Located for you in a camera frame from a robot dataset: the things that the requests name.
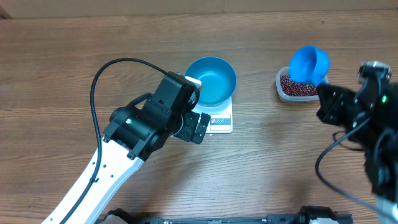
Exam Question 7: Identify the blue plastic measuring scoop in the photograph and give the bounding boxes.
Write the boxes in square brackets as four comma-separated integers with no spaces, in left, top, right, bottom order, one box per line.
[289,45,330,87]

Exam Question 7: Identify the left black cable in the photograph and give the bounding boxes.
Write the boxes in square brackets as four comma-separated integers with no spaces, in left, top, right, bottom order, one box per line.
[58,57,169,224]

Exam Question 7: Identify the blue metal bowl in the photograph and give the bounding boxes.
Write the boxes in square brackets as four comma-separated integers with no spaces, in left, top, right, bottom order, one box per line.
[185,57,238,107]

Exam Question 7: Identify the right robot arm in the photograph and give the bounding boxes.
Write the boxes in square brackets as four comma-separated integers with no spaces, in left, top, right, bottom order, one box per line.
[315,78,397,223]

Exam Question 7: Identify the white digital kitchen scale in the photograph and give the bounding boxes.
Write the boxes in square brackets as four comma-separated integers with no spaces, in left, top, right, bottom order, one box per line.
[193,98,233,134]

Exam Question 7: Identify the right black cable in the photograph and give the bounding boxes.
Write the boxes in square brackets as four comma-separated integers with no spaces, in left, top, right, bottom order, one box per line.
[315,116,398,218]

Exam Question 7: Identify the black cable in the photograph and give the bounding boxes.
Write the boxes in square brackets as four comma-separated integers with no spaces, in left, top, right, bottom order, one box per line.
[315,116,398,218]
[58,57,169,224]

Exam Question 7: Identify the clear plastic food container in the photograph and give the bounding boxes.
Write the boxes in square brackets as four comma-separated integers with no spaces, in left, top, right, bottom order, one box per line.
[275,67,319,103]

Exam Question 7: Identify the red adzuki beans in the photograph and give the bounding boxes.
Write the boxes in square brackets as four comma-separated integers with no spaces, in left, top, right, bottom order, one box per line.
[280,75,318,96]

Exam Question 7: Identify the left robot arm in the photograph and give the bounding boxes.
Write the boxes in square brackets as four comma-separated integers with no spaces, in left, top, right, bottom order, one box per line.
[44,72,210,223]

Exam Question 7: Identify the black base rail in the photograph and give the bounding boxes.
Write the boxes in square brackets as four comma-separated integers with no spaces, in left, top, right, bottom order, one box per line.
[95,206,354,224]

